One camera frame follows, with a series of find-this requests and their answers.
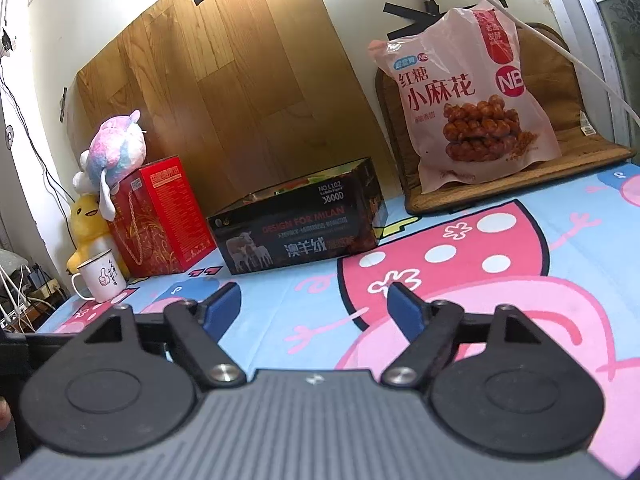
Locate black cardboard box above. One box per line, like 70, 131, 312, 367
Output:
206, 156, 389, 276

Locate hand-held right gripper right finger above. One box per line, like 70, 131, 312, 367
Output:
381, 282, 547, 391

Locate wooden board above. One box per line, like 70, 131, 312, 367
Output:
75, 0, 401, 211

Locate printed cartoon blanket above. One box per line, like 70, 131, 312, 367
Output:
35, 157, 640, 480

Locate white enamel mug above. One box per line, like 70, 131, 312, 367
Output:
71, 248, 129, 304

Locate large pink snack bag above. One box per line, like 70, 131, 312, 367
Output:
368, 1, 564, 195

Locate grey window frame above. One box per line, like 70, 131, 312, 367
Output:
542, 0, 640, 161

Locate red gift box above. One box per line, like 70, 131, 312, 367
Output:
107, 156, 217, 279

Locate brown seat cushion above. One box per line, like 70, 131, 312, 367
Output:
375, 22, 632, 215

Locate white cable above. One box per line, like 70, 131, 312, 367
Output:
425, 0, 640, 126

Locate power strip with chargers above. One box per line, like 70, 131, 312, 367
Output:
0, 250, 67, 333

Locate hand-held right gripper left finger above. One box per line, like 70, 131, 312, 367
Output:
84, 282, 247, 392

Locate pink and blue plush toy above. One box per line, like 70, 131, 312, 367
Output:
72, 109, 149, 221

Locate yellow plush toy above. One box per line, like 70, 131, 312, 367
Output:
66, 195, 118, 275

